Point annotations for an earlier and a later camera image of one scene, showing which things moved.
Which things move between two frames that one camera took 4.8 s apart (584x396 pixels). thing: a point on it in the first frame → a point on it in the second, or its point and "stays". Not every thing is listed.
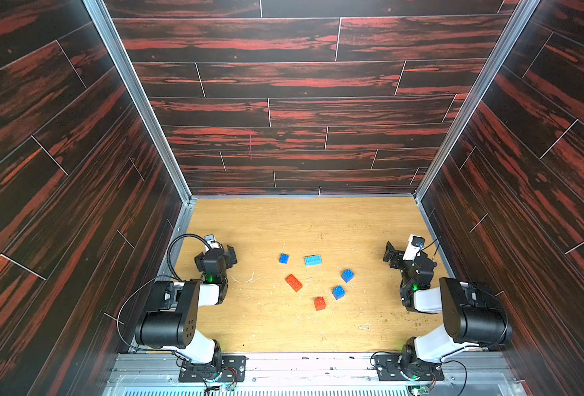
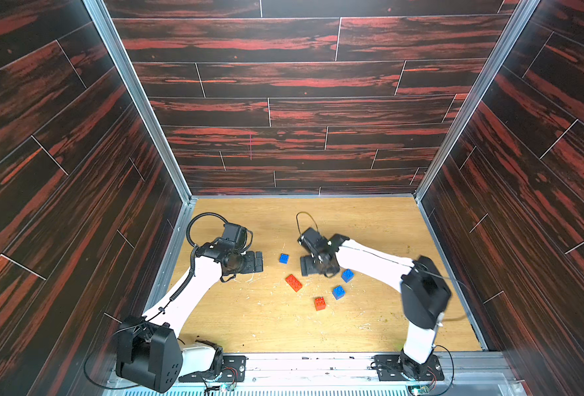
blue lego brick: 347,275 stays
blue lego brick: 338,292 stays
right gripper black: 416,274 → 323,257
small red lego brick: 320,304 stays
